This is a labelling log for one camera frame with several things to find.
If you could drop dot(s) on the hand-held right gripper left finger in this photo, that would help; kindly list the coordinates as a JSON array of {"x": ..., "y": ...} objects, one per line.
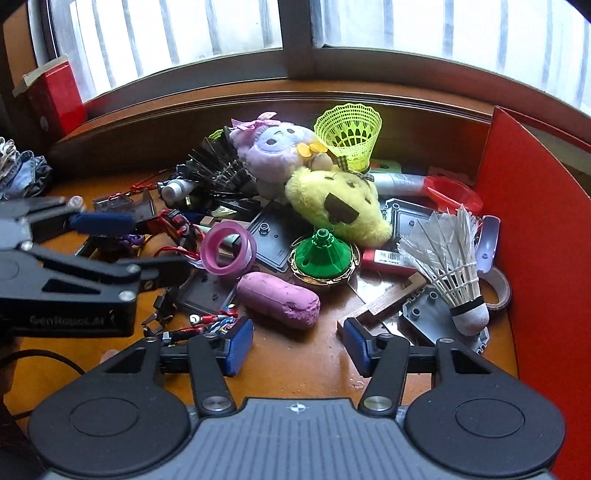
[{"x": 238, "y": 346}]

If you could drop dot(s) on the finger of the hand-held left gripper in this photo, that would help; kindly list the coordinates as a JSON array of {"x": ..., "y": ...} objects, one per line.
[
  {"x": 129, "y": 272},
  {"x": 101, "y": 224}
]

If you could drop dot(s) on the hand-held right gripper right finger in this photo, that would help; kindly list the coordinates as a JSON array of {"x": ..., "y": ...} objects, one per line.
[{"x": 356, "y": 346}]

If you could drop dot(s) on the pink clay lump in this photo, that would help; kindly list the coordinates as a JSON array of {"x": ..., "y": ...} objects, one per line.
[{"x": 277, "y": 300}]

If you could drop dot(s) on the wooden desktop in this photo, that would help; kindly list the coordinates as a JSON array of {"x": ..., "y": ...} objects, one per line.
[{"x": 300, "y": 364}]

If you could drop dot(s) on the transparent grey plastic box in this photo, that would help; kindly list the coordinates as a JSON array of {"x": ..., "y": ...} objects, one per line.
[{"x": 122, "y": 203}]

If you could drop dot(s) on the purple black toy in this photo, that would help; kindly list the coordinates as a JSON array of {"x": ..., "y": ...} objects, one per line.
[{"x": 129, "y": 240}]

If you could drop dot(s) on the small red blue figure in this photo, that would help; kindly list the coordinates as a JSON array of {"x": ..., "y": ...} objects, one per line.
[{"x": 212, "y": 323}]

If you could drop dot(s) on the wooden puzzle piece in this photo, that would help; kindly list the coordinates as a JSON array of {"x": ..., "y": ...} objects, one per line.
[{"x": 385, "y": 300}]

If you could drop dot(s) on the black plastic plate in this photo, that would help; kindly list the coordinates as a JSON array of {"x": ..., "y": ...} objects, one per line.
[{"x": 207, "y": 288}]

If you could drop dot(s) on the red black watch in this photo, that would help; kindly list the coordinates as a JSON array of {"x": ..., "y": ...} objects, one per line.
[{"x": 178, "y": 226}]

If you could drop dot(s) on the pink tape roll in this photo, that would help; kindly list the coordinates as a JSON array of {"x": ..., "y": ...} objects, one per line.
[{"x": 210, "y": 258}]

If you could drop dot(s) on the small white bottle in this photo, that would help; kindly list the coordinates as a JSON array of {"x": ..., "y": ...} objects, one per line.
[{"x": 175, "y": 187}]

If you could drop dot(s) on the blue denim cloth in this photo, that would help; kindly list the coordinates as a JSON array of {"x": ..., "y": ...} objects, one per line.
[{"x": 25, "y": 173}]

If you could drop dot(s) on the green spinning top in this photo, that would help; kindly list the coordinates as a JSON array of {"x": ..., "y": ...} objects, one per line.
[{"x": 323, "y": 256}]

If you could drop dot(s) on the dark grey plastic plate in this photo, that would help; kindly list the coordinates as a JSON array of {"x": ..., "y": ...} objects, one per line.
[{"x": 272, "y": 242}]

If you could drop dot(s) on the white feather shuttlecock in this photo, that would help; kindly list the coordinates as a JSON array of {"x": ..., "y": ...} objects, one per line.
[{"x": 455, "y": 272}]

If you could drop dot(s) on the black feather shuttlecock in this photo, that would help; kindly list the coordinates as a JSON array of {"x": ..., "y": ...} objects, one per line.
[{"x": 217, "y": 173}]

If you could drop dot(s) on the small red cardboard box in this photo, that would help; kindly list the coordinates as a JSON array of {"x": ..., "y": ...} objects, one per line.
[{"x": 55, "y": 99}]

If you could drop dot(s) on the large yellow plush toy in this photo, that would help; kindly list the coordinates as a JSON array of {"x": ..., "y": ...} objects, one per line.
[{"x": 337, "y": 203}]

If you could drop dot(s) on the small green plastic shuttlecock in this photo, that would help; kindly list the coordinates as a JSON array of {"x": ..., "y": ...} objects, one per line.
[{"x": 217, "y": 136}]

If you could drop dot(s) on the clear brown tape roll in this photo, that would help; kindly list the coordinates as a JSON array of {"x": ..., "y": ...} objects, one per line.
[{"x": 503, "y": 288}]

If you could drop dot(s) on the plain blue shoehorn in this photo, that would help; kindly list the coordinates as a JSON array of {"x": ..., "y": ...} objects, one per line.
[{"x": 487, "y": 242}]

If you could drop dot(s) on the silver white tube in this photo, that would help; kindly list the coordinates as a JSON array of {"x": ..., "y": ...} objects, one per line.
[{"x": 397, "y": 182}]

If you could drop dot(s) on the red plastic funnel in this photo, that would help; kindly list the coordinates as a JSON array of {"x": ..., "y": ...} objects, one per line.
[{"x": 450, "y": 194}]

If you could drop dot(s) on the pink plush toy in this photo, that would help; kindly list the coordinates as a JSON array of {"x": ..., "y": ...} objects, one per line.
[{"x": 272, "y": 147}]

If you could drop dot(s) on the large red cardboard box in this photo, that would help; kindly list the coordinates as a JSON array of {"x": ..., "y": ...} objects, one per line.
[{"x": 540, "y": 277}]

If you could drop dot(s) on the large green plastic shuttlecock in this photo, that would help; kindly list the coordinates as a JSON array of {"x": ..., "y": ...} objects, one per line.
[{"x": 351, "y": 131}]

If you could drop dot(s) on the grey window frame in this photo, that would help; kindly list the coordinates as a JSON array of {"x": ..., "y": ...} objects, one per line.
[{"x": 295, "y": 50}]

